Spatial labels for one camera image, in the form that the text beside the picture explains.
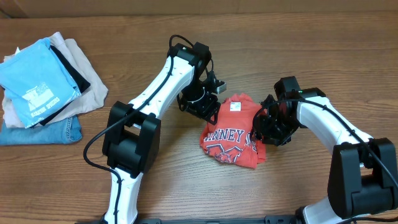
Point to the red t-shirt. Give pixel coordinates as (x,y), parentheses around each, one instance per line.
(229,140)

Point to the light blue folded t-shirt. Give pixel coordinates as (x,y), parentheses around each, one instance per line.
(37,83)

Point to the black folded garment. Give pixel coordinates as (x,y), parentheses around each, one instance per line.
(81,82)

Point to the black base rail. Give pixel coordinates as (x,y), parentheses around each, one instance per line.
(214,220)

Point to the beige folded garment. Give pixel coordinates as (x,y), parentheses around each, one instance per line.
(92,99)

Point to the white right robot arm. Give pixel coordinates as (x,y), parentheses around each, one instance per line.
(363,172)

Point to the folded blue jeans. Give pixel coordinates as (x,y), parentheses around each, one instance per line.
(66,131)

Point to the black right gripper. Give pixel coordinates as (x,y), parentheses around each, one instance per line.
(260,128)

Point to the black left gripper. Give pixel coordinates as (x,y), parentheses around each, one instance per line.
(206,109)

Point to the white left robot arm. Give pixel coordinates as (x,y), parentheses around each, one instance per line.
(133,140)

